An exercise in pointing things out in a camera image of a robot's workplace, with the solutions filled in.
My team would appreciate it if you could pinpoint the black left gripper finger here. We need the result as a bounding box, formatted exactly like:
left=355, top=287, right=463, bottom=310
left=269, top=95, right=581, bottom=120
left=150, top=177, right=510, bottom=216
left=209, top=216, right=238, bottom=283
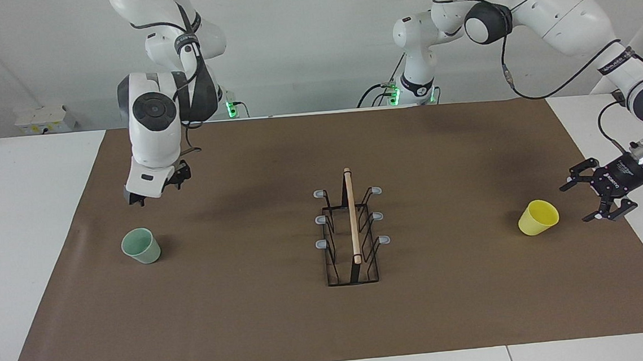
left=558, top=157, right=603, bottom=193
left=580, top=194, right=639, bottom=224

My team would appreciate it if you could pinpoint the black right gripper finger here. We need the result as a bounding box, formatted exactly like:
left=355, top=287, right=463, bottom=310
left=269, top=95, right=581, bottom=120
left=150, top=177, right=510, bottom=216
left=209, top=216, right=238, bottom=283
left=123, top=184, right=147, bottom=208

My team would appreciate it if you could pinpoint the pale green plastic cup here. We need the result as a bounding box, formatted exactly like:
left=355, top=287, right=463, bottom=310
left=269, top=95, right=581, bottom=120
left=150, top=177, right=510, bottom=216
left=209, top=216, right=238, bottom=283
left=120, top=227, right=163, bottom=266

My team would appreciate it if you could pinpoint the yellow plastic cup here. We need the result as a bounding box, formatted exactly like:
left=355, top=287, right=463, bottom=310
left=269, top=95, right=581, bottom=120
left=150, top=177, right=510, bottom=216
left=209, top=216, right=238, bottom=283
left=516, top=198, right=561, bottom=237

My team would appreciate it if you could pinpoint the white power strip box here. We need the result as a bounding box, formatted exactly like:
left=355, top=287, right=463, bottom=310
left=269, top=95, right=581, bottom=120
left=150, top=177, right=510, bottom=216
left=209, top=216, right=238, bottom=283
left=14, top=103, right=78, bottom=136

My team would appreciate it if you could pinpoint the brown table mat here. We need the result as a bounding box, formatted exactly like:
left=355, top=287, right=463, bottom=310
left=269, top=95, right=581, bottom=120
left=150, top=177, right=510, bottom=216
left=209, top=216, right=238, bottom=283
left=0, top=90, right=643, bottom=361

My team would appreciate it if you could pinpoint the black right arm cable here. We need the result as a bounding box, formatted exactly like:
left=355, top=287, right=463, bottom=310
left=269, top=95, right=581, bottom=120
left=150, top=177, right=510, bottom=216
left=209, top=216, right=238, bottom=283
left=128, top=2, right=210, bottom=160

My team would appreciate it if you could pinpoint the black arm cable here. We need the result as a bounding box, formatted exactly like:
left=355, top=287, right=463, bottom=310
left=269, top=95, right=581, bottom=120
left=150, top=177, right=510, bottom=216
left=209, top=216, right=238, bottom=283
left=128, top=2, right=210, bottom=160
left=431, top=0, right=643, bottom=167

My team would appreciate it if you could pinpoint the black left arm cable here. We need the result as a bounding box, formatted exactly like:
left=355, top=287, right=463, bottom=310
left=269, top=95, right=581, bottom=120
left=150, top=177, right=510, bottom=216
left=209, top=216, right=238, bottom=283
left=431, top=0, right=643, bottom=167

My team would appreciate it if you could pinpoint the black wire cup rack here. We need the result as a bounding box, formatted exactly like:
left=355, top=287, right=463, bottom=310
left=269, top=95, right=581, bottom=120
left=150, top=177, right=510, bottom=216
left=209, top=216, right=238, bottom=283
left=310, top=165, right=394, bottom=288

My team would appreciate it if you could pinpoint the black base cable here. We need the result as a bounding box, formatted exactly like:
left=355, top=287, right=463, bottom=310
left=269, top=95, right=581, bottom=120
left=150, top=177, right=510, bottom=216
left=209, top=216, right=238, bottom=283
left=354, top=56, right=410, bottom=109

